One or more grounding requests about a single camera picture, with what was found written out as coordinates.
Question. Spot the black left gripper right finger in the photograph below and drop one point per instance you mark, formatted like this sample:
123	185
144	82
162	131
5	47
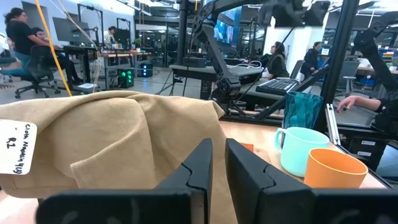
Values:
264	202

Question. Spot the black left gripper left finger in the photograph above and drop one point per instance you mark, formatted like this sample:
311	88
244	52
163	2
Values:
186	205

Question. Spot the orange cloth napkin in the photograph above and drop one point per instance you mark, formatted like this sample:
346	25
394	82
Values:
247	147

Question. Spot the light blue mug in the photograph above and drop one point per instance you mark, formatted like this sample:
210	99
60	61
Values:
295	152

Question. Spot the orange plastic cup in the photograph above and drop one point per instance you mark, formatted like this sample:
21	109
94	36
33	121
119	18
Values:
332	171

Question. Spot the teal faceted tumbler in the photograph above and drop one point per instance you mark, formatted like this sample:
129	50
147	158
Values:
301	109

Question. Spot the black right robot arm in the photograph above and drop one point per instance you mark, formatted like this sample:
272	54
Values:
217	59

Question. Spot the tan cloth napkin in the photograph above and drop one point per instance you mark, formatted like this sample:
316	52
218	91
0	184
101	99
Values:
109	137

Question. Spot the black keyboard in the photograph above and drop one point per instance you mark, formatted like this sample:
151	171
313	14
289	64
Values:
276	86

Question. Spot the person's hand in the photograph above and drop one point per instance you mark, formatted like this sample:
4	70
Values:
345	103

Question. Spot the grey desk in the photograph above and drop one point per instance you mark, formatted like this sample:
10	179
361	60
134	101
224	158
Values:
192	73

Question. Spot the person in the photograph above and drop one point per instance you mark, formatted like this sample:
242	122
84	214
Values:
311	57
109	35
276	63
20	34
59	56
385	118

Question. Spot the computer with green lights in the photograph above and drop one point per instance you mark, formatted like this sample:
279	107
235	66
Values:
126	77

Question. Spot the computer with blue lights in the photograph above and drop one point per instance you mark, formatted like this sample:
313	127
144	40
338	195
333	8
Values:
146	70

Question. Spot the large blue display screen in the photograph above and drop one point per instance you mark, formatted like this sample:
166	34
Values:
225	29

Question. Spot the white handwritten paper label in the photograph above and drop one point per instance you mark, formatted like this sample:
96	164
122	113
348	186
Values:
15	146

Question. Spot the black office chair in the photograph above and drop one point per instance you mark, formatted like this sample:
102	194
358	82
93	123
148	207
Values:
38	71

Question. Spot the dark computer monitor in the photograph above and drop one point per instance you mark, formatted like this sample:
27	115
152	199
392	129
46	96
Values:
70	31

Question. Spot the silver aluminium rail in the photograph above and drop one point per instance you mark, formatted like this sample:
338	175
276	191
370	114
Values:
332	124

